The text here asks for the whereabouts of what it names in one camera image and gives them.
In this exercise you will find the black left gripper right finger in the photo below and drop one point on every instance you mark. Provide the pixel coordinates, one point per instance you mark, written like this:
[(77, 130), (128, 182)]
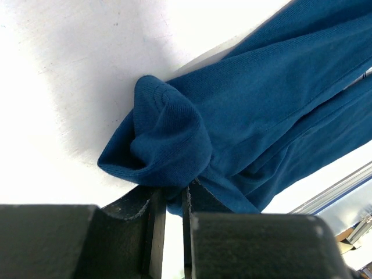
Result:
[(221, 244)]

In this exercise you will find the aluminium frame rail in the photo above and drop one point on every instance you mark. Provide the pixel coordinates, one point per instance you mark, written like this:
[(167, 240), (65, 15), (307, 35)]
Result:
[(335, 192)]

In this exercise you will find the dark blue t shirt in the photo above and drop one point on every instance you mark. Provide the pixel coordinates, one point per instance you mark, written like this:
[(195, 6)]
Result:
[(290, 99)]

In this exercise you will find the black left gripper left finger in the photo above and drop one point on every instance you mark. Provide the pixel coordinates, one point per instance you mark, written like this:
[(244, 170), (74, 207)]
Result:
[(121, 240)]

